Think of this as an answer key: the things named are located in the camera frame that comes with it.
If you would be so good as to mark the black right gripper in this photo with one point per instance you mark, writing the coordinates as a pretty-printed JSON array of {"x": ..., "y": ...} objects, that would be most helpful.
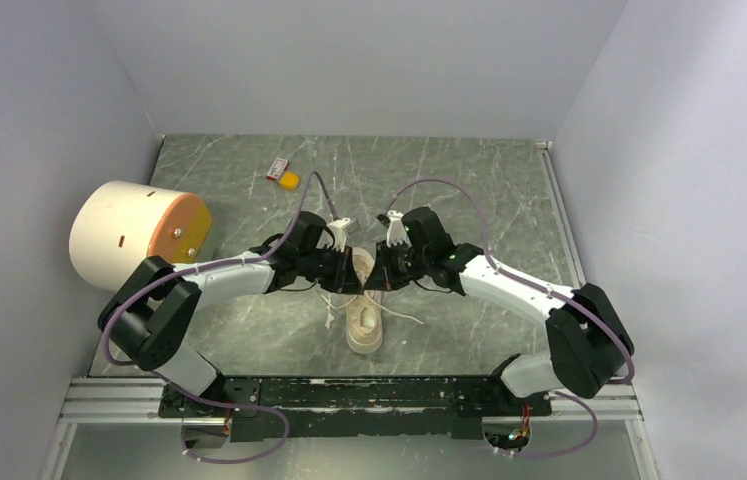
[{"x": 383, "y": 276}]

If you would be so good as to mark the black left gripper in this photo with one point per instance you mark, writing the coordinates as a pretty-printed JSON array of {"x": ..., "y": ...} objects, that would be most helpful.
[{"x": 344, "y": 278}]

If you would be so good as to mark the beige canvas sneaker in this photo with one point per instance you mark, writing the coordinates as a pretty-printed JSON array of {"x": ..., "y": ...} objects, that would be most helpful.
[{"x": 363, "y": 313}]

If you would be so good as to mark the white shoelace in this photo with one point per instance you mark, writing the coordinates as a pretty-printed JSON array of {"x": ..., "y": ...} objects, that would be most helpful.
[{"x": 332, "y": 307}]

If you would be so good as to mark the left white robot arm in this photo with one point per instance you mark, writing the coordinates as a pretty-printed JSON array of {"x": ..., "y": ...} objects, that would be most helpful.
[{"x": 150, "y": 314}]

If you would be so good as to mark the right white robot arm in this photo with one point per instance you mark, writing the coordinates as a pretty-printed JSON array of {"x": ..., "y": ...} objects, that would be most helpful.
[{"x": 587, "y": 342}]

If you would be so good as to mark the yellow small block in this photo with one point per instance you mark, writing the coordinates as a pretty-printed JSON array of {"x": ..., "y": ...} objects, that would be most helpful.
[{"x": 289, "y": 181}]

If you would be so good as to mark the red white small box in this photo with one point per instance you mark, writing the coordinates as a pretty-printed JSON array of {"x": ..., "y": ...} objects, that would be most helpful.
[{"x": 277, "y": 169}]

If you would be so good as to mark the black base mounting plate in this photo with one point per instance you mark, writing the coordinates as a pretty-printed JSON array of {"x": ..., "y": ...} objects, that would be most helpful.
[{"x": 307, "y": 407}]

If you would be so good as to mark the white orange cylinder drum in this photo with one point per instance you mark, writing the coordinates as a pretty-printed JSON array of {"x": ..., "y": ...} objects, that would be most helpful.
[{"x": 123, "y": 223}]

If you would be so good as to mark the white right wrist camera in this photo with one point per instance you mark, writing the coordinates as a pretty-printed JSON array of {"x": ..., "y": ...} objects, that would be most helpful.
[{"x": 396, "y": 233}]

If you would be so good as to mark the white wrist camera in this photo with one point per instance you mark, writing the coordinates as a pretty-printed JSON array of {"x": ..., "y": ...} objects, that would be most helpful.
[
  {"x": 337, "y": 232},
  {"x": 396, "y": 233}
]

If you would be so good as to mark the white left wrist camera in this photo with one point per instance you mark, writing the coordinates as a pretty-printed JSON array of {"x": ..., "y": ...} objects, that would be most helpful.
[{"x": 337, "y": 232}]

